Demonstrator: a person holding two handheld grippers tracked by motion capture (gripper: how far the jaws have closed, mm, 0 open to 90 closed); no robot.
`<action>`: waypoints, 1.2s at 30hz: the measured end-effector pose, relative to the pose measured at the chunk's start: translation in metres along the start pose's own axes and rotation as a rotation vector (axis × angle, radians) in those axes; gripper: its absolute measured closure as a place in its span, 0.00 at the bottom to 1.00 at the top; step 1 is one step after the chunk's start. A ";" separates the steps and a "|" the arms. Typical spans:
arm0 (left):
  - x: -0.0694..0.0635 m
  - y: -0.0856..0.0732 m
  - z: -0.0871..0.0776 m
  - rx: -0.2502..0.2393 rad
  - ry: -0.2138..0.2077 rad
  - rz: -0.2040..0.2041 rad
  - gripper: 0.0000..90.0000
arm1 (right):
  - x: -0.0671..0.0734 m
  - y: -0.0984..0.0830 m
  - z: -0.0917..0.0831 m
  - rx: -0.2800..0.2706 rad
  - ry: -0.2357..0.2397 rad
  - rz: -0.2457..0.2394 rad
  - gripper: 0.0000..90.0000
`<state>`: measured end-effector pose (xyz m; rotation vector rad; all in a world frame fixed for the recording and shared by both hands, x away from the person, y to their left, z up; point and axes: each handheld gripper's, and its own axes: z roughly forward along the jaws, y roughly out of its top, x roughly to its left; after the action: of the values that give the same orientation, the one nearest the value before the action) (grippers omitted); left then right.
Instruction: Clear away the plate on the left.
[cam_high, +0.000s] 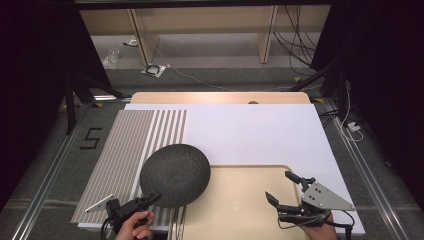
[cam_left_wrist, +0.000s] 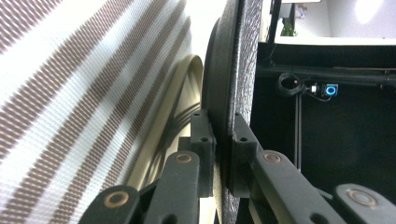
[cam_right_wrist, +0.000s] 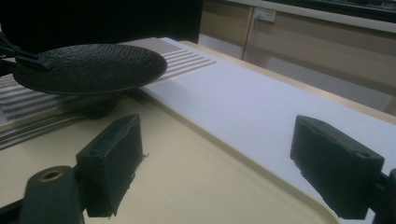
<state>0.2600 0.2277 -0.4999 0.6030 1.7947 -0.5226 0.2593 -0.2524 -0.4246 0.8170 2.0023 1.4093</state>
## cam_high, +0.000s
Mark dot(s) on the black round plate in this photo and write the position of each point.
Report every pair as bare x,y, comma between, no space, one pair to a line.
175,175

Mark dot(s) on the black curtain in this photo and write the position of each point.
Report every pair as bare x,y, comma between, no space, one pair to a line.
386,83
33,83

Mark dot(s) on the black metal stand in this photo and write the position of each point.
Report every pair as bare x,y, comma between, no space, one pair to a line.
340,90
70,103

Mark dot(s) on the beige plastic tray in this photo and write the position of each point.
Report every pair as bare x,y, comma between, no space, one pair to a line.
240,200

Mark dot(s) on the white table board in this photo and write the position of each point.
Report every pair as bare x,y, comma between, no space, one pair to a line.
260,133

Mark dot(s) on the light wooden table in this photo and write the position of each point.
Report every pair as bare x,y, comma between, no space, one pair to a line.
216,97

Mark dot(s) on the white power adapter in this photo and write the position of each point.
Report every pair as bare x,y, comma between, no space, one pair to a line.
353,126

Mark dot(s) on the clear crumpled plastic bag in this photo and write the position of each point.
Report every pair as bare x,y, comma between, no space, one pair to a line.
111,58

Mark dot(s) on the aluminium floor rail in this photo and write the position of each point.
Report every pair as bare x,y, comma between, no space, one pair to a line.
366,176
50,173

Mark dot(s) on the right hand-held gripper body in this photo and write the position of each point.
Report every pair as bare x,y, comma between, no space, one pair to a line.
320,198

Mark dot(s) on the light wooden desk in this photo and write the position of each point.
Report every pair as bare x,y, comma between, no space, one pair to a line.
200,18

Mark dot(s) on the person's left hand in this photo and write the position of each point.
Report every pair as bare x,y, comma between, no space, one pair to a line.
133,226

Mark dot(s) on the small flat floor packet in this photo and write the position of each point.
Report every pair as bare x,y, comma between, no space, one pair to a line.
131,43

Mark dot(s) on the grey white striped placemat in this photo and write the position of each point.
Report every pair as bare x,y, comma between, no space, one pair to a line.
116,160

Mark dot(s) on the silver knife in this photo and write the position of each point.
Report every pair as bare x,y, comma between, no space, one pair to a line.
173,225

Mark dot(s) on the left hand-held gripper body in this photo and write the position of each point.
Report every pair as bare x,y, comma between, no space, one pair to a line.
121,210

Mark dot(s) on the person's right hand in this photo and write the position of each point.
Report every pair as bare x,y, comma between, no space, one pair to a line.
320,233

